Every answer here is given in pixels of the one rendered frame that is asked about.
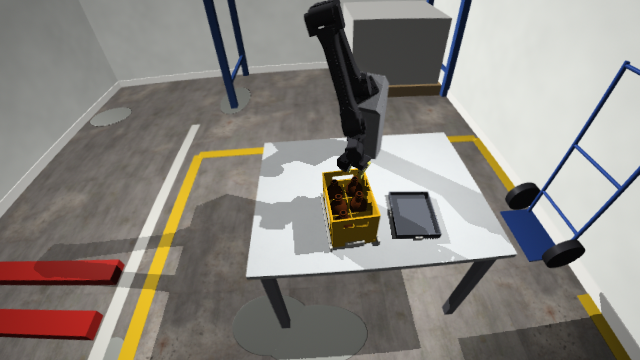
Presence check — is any brown glass bottle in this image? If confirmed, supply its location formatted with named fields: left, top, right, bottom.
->
left=346, top=176, right=362, bottom=198

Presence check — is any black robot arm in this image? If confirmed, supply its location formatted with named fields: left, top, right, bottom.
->
left=304, top=0, right=379, bottom=172

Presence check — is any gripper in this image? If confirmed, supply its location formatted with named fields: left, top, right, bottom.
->
left=348, top=154, right=371, bottom=179

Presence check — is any yellow crate with cross dividers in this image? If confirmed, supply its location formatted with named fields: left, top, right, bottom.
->
left=322, top=169, right=381, bottom=248

